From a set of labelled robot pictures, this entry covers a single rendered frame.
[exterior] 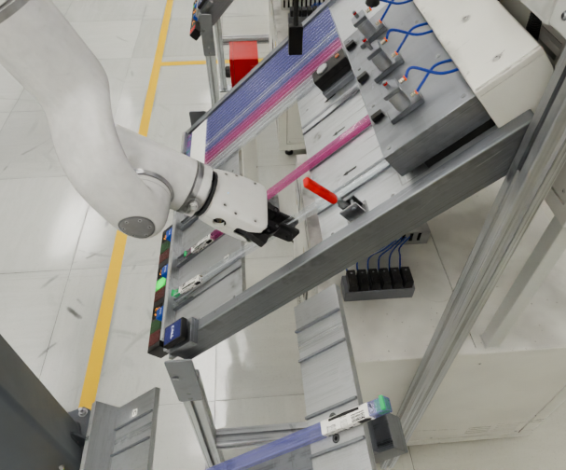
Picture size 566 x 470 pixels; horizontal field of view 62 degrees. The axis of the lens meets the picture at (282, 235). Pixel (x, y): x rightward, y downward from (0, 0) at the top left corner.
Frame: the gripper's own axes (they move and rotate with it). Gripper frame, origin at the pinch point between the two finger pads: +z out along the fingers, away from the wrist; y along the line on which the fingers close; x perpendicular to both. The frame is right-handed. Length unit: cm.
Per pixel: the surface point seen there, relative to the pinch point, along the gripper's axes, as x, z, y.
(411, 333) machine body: 10.0, 40.4, -4.7
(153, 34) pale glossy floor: 132, -5, 279
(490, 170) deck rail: -30.9, 10.4, -8.3
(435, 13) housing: -36.9, 1.2, 13.5
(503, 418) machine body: 24, 90, -11
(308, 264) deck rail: -3.7, 1.2, -9.8
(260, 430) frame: 54, 29, -14
